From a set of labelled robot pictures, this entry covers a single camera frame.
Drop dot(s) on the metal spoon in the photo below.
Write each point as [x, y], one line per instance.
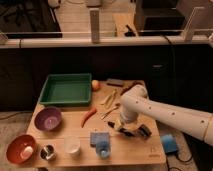
[117, 105]

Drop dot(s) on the blue box on floor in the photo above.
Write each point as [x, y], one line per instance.
[169, 144]

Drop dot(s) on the black binder clip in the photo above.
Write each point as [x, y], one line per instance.
[144, 131]

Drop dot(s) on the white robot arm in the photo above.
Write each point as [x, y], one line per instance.
[193, 122]

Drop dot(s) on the yellow onion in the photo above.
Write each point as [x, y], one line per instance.
[95, 85]

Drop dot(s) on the small metal cup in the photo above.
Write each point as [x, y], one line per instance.
[47, 153]

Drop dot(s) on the white egg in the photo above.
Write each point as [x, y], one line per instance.
[27, 152]

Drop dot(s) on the blue sponge cloth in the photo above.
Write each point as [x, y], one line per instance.
[96, 137]

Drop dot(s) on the purple bowl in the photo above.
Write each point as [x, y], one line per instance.
[48, 119]

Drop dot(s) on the yellow tongs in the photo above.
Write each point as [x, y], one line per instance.
[108, 100]

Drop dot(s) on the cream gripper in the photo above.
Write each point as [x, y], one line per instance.
[128, 126]

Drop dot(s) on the red bowl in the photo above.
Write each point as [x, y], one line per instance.
[17, 146]

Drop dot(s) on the clear plastic bottle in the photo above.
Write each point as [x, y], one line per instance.
[103, 149]

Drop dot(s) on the wooden table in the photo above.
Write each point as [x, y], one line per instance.
[124, 150]

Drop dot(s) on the black brush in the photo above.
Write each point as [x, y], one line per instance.
[122, 130]

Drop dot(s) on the green plastic tray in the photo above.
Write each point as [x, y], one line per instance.
[67, 90]

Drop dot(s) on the grey rectangular block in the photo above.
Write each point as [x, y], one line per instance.
[115, 82]

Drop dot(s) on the white railing bar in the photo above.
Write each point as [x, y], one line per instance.
[104, 41]

